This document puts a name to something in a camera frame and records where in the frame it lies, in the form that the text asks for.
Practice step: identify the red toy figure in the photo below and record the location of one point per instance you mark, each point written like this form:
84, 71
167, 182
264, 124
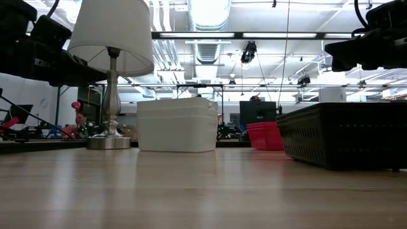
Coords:
76, 106

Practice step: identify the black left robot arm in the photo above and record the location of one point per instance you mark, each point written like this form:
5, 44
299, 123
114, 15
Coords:
14, 17

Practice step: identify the black ceiling spotlight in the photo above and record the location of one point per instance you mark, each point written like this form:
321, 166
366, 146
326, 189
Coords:
304, 80

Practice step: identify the dark cabinet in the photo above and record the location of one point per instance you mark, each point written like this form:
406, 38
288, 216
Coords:
90, 105

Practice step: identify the white shade table lamp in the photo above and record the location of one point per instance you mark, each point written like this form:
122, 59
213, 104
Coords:
111, 31

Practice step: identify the black tilted monitor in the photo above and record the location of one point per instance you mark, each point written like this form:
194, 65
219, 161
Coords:
22, 111

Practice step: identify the white numbered sign box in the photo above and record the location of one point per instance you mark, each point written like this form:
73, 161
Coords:
332, 94

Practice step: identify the black overhead camera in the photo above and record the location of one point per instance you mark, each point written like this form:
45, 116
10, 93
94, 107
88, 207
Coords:
249, 51

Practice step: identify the grey horizontal rail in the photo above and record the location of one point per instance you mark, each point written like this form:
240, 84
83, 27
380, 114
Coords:
159, 85

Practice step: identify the silver ceiling air duct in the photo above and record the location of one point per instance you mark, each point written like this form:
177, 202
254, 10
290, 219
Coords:
209, 14

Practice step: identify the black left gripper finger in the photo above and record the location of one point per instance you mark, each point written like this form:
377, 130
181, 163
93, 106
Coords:
76, 74

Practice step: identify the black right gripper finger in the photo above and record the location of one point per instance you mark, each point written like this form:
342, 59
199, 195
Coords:
349, 52

